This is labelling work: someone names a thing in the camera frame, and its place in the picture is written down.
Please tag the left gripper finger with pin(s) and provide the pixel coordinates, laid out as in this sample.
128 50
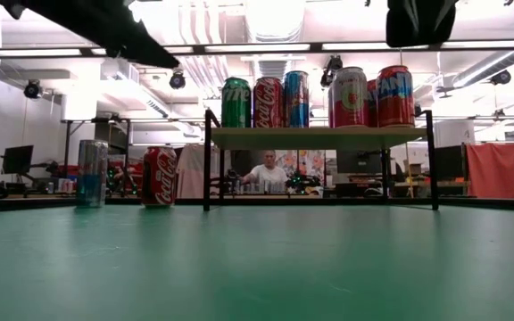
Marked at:
150 51

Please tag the green Sprite can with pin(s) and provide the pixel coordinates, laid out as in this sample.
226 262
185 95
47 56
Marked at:
236 104

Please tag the silver soda can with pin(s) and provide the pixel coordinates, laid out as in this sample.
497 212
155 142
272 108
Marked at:
350 102

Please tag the red Coca-Cola can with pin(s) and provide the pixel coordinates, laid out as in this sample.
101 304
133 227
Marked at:
267 104
159 178

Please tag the blue slim energy drink can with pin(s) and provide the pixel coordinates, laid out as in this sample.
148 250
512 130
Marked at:
91 178

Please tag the white LED light strip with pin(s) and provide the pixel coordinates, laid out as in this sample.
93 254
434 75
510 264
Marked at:
257 47
491 44
29 52
179 49
355 46

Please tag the black round ceiling fixture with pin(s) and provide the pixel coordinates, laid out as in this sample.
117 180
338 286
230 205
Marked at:
501 77
177 81
32 89

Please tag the black storage rack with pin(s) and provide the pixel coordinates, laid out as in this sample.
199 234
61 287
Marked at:
127 134

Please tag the black overhead crossbar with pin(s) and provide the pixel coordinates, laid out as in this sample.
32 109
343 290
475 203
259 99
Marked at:
239 48

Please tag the white hanging cloth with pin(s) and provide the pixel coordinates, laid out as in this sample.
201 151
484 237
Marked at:
192 171

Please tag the person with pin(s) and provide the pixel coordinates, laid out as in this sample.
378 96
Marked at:
266 173

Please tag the orange red hanging cloth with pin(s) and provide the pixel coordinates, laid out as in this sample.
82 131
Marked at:
502 169

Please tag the green table mat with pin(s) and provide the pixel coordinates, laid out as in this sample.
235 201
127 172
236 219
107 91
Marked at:
257 276

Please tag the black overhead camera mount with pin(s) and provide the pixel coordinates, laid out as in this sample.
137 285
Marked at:
334 67

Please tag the wooden shelf black metal frame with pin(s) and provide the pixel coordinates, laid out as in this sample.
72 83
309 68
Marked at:
315 138

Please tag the black metal table frame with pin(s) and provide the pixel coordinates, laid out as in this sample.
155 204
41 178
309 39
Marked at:
38 203

